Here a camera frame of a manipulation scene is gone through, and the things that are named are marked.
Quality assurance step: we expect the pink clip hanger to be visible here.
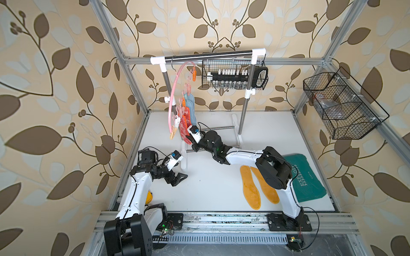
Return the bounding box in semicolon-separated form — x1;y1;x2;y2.
168;61;196;140

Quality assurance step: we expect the yellow fuzzy insole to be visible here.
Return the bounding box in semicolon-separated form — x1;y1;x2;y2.
240;165;261;210
250;167;280;204

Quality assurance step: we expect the red patterned insole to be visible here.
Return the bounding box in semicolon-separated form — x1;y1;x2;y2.
183;108;192;128
179;116;192;145

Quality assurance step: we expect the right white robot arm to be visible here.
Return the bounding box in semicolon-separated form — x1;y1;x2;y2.
186;126;304;226

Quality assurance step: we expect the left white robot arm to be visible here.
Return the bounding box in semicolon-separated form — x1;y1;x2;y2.
104;148;187;256

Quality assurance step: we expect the yellow tape measure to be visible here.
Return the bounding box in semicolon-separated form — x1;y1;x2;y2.
145;191;153;205

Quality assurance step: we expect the grey blue insole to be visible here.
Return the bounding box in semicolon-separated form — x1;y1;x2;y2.
184;93;197;125

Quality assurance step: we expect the metal clothes rack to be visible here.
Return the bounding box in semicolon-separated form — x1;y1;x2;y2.
150;49;266;167

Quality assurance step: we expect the green plastic tool case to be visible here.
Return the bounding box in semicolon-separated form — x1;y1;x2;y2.
284;154;327;203

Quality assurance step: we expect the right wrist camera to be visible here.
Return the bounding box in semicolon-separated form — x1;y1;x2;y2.
187;125;203;144

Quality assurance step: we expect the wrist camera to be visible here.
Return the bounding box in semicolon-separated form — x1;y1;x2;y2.
187;125;203;144
165;150;184;171

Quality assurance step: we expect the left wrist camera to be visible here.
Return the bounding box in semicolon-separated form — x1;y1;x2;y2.
165;150;184;171

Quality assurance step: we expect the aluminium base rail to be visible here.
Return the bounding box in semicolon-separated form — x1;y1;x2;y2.
92;210;359;245

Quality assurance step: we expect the back black wire basket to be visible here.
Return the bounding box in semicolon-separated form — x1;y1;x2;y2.
200;55;269;91

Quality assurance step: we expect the side black wire basket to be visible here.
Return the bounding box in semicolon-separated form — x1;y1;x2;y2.
303;67;390;140

